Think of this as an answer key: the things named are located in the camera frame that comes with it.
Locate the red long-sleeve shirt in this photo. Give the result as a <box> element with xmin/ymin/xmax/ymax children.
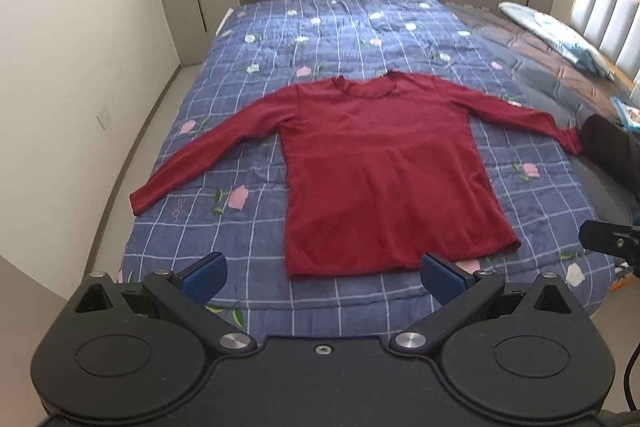
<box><xmin>130</xmin><ymin>72</ymin><xmax>582</xmax><ymax>277</ymax></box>

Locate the blue plaid floral quilt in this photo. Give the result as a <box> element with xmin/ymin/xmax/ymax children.
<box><xmin>118</xmin><ymin>0</ymin><xmax>614</xmax><ymax>338</ymax></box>

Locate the black storage box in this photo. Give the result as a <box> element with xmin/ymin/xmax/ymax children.
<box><xmin>578</xmin><ymin>114</ymin><xmax>639</xmax><ymax>199</ymax></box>

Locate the colourful book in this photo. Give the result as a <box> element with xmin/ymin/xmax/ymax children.
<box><xmin>611</xmin><ymin>96</ymin><xmax>640</xmax><ymax>132</ymax></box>

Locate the grey brown quilted mattress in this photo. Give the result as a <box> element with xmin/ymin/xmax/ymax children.
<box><xmin>447</xmin><ymin>3</ymin><xmax>639</xmax><ymax>225</ymax></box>

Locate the light blue floral pillow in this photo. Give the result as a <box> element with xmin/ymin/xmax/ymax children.
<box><xmin>498</xmin><ymin>1</ymin><xmax>615</xmax><ymax>80</ymax></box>

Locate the grey padded wooden headboard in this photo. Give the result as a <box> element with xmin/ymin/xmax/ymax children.
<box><xmin>570</xmin><ymin>0</ymin><xmax>639</xmax><ymax>89</ymax></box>

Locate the white wall socket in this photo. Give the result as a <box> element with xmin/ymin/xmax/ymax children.
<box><xmin>96</xmin><ymin>106</ymin><xmax>112</xmax><ymax>130</ymax></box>

